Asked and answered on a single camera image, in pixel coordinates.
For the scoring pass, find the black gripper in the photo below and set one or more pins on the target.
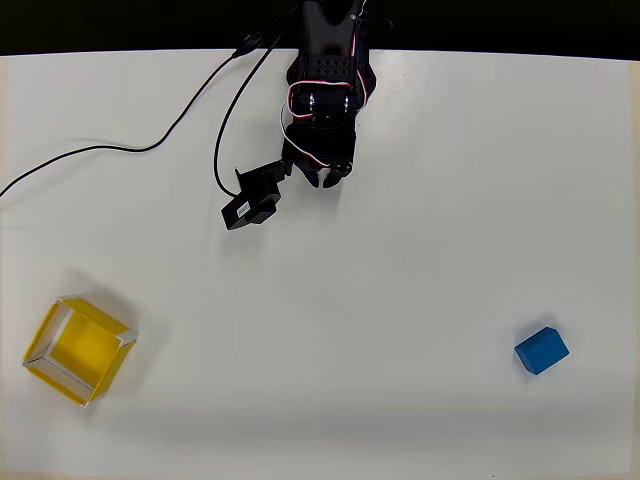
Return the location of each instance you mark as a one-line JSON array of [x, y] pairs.
[[313, 166]]

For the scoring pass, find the blue cube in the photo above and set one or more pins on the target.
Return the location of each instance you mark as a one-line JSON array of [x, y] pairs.
[[541, 351]]

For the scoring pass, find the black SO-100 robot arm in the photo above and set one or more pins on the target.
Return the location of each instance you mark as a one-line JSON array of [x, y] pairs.
[[325, 45]]

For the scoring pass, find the yellow open box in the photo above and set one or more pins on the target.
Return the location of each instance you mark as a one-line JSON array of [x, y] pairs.
[[82, 347]]

